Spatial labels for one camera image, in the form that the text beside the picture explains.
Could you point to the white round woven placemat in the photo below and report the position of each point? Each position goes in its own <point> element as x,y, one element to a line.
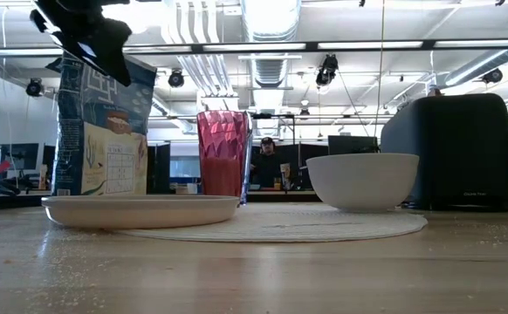
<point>302,227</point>

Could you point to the person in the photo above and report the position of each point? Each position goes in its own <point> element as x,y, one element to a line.
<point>266,168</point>

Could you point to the black ceiling spotlight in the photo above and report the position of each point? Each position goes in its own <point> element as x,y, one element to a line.
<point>176,79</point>
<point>327,72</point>
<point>34,87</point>
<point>492,76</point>

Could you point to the black two-slot toaster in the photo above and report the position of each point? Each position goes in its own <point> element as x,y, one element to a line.
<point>468,152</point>

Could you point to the blue cereal box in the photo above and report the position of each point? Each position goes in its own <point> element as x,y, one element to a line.
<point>105,144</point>

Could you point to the white ceramic bowl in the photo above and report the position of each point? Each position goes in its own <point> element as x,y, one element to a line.
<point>363,183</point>

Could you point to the beige shallow plate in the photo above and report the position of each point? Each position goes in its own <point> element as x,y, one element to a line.
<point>140,211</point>

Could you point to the silver ventilation duct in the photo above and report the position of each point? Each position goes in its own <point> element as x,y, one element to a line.
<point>271,35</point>

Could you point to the black aluminium table frame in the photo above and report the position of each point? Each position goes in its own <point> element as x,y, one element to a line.
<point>1,200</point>

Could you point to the black computer monitor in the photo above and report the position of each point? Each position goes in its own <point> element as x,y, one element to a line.
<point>18,156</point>
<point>352,144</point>

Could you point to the clear bluish tumbler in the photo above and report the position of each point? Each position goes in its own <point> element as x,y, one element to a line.
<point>247,174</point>

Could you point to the red faceted tumbler with juice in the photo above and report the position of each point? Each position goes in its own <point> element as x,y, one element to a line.
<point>221,170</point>

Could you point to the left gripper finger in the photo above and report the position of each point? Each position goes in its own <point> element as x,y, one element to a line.
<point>105,61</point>

